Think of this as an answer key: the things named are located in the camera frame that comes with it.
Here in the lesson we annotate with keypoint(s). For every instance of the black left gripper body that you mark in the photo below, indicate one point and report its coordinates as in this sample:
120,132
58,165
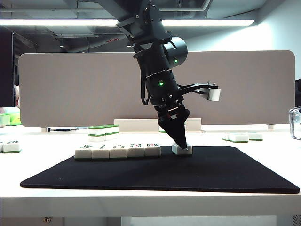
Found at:
169,106

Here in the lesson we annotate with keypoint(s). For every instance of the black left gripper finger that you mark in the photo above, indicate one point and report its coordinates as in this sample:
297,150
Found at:
175,129

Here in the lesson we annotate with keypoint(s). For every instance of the red-topped bamboo mahjong tile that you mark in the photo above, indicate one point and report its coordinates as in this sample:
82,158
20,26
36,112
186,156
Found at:
175,150

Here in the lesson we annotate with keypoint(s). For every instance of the red-centred bamboo mahjong tile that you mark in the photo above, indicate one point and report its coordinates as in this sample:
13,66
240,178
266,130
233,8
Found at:
152,151

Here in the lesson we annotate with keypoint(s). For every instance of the nine bamboo mahjong tile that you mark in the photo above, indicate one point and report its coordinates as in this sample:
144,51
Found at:
136,152

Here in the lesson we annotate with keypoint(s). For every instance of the face-up bamboo mahjong tile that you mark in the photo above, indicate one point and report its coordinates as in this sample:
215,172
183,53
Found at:
100,153
118,153

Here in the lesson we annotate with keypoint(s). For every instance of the bird bamboo mahjong tile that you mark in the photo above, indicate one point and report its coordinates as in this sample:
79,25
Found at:
83,154

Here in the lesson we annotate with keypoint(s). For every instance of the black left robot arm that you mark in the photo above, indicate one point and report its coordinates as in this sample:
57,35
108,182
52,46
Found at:
160,70

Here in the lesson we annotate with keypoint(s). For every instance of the green-backed mahjong tile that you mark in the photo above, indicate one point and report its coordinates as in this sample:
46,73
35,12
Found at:
162,134
112,136
96,138
113,130
97,131

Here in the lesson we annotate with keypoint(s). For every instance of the face-up white mahjong tile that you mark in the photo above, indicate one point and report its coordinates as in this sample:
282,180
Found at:
238,139
255,137
225,137

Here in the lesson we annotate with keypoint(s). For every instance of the six bamboo mahjong tile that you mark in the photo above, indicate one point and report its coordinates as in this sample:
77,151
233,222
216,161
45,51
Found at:
11,147

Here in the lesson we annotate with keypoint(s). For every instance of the black mouse mat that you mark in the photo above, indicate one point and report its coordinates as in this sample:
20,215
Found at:
188,176

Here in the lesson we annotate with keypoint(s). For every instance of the beige desk divider panel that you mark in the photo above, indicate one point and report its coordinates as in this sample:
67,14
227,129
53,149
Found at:
235,70

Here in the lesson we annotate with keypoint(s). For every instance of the white divider foot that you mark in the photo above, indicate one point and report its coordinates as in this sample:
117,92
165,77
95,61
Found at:
44,129
271,127

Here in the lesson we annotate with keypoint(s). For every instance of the black precision screwdriver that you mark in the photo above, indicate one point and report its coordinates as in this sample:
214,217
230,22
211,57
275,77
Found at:
58,129

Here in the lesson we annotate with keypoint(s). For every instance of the clear plastic container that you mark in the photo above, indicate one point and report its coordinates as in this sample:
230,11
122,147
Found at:
292,122

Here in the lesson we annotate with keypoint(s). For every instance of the black chair back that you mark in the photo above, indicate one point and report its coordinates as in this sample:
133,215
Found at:
298,94

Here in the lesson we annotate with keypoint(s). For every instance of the long ceiling light strip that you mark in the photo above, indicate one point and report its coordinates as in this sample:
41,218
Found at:
47,23

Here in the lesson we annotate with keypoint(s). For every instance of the person behind divider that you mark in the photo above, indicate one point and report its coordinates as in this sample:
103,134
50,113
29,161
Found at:
17,96

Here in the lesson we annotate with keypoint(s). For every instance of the white vented box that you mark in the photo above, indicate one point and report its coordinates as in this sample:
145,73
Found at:
296,221

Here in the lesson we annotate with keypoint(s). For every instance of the green white carton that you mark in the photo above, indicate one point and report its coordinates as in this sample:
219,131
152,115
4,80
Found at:
15,118

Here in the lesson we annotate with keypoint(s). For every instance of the metal desk bolt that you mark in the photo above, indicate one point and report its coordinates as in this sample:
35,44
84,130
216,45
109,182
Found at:
47,220

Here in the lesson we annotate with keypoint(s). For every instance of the pale green box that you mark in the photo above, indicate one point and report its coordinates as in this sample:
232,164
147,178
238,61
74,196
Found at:
4,120

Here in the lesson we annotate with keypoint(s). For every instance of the black monitor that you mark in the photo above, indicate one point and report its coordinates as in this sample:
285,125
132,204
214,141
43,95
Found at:
5,70

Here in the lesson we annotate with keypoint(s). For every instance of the brown under-desk panel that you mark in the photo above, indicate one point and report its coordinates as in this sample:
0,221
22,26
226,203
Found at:
23,221

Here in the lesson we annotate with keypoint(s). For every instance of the black camera bracket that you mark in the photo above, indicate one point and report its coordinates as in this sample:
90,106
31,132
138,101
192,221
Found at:
192,87

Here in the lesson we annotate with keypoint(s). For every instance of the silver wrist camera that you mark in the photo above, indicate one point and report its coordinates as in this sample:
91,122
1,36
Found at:
214,94

